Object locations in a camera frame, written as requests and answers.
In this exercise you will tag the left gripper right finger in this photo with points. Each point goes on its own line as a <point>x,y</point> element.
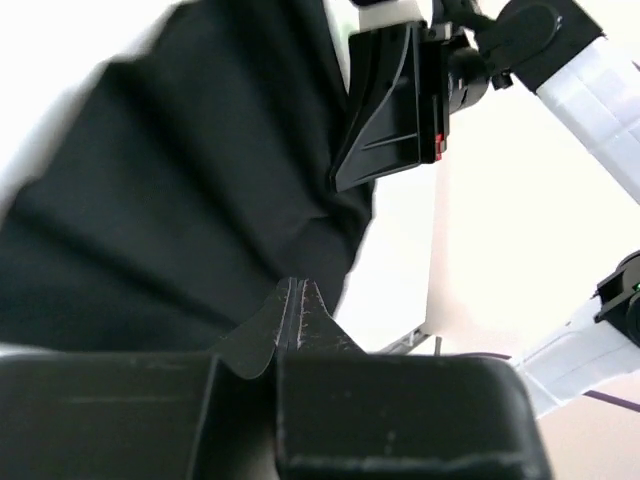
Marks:
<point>346,414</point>

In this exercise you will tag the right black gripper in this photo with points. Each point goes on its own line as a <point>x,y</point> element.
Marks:
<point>382,133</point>

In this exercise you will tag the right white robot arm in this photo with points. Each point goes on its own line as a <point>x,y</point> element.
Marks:
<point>561,55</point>

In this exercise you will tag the aluminium right side rail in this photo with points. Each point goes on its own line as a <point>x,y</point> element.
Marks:
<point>410,342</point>

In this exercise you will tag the black pleated skirt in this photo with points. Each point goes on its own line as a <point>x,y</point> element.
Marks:
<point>192,181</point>

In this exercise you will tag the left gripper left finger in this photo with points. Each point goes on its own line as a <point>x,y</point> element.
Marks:
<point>189,415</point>

